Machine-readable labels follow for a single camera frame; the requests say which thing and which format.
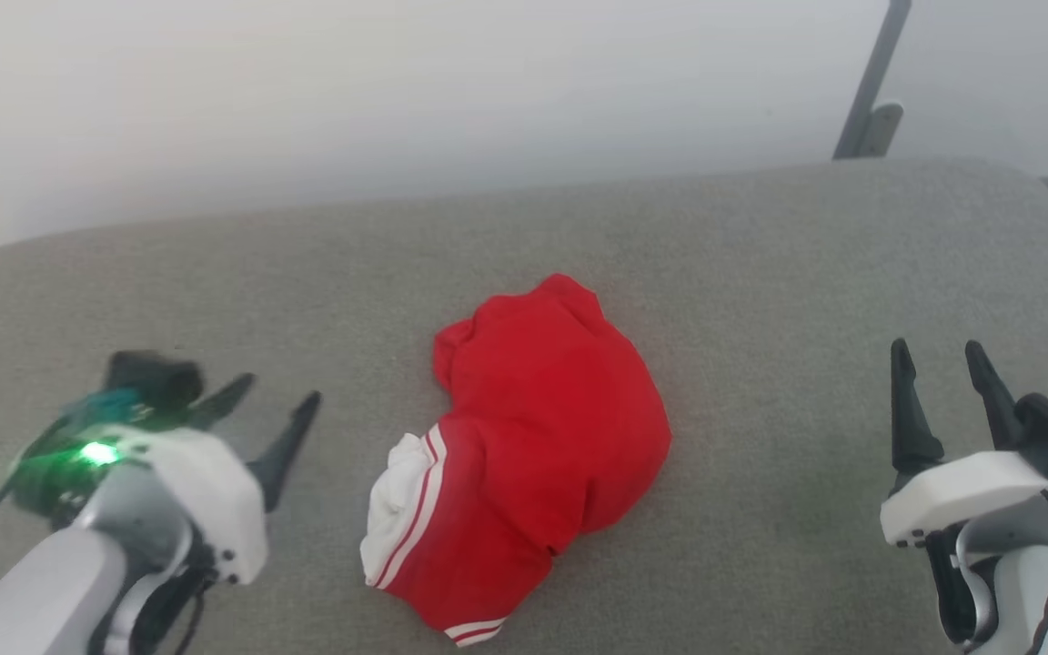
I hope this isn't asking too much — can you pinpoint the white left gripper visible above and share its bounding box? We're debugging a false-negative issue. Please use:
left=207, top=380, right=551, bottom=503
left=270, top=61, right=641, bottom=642
left=78, top=372, right=323, bottom=586

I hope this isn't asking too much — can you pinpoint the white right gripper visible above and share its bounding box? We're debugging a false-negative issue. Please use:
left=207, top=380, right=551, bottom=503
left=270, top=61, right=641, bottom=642
left=881, top=338, right=1048, bottom=549

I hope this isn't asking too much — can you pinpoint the red and white garment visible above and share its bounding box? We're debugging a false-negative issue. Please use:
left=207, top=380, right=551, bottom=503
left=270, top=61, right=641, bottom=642
left=359, top=273, right=673, bottom=648

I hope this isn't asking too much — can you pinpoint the grey fabric sofa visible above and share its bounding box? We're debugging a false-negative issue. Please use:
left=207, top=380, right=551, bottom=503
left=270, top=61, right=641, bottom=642
left=0, top=159, right=1048, bottom=655

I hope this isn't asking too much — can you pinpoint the teal cable connector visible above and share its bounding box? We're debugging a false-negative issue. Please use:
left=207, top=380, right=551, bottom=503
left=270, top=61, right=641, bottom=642
left=58, top=388, right=140, bottom=430

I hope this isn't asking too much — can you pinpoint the grey metal pole with bracket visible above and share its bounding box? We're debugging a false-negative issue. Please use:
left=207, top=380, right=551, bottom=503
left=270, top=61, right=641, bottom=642
left=833, top=0, right=912, bottom=161

